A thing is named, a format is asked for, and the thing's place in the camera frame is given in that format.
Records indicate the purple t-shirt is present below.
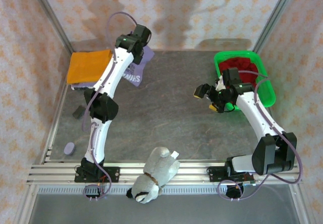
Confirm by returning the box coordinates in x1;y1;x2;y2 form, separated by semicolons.
121;44;155;88

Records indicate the red t-shirt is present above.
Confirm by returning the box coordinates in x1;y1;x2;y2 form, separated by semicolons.
218;59;259;86

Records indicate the green plastic basket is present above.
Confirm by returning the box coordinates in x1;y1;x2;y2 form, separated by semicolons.
213;50;276;111

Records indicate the folded orange t-shirt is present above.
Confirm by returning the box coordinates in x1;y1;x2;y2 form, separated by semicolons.
67;49;114;85

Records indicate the small black block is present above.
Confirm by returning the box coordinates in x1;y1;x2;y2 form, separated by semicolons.
72;105;86;120

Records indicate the perforated metal strip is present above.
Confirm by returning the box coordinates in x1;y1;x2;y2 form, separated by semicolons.
37;185;293;195

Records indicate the grey plush toy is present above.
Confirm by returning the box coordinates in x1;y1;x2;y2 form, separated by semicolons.
126;146;181;204

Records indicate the small purple puck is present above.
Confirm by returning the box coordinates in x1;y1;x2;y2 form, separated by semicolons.
63;142;76;156

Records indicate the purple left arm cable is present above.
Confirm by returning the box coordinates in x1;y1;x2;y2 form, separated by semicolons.
82;11;139;201

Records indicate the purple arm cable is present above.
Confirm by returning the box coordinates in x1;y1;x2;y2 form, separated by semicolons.
218;70;303;201
82;11;139;201

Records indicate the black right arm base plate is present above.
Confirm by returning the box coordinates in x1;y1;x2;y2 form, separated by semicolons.
207;165;254;184

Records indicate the aluminium front rail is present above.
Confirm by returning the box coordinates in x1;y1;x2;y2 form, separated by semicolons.
26;161;303;185

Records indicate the aluminium frame post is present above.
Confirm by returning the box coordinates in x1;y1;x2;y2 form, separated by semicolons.
252;0;300;54
27;0;75;54

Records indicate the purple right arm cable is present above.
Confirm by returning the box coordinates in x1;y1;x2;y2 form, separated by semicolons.
218;70;303;201

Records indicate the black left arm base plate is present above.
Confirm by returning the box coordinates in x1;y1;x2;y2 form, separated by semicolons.
74;166;120;184

